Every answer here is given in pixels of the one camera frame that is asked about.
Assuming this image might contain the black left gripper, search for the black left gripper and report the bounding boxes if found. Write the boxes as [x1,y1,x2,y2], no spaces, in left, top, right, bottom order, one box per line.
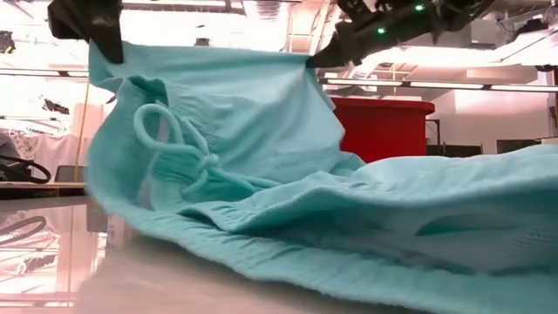
[46,0,126,65]

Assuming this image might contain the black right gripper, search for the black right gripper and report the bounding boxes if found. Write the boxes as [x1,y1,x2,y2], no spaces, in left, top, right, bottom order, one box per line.
[305,0,442,70]

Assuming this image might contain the teal drawstring shorts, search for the teal drawstring shorts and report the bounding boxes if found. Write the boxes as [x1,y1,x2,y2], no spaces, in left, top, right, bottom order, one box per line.
[85,40,558,314]

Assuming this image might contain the red plastic laundry basket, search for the red plastic laundry basket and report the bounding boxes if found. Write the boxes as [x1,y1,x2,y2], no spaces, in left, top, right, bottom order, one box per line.
[330,96,437,164]

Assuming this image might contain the small black monitor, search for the small black monitor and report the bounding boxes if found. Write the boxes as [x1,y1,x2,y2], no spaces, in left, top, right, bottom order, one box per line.
[496,139,544,154]

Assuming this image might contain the yellow hanging cable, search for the yellow hanging cable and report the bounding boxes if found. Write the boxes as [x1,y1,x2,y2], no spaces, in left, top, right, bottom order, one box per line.
[72,80,91,183]

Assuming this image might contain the black hose loop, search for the black hose loop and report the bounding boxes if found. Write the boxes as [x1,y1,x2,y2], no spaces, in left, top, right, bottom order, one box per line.
[0,154,53,185]

